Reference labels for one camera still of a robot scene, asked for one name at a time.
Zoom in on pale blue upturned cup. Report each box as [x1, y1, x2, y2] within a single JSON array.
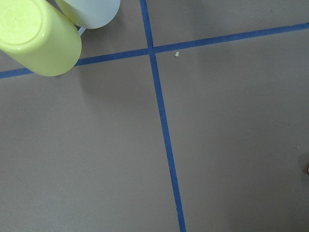
[[56, 0, 121, 29]]

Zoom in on yellow upturned cup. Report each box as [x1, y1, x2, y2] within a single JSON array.
[[0, 0, 82, 76]]

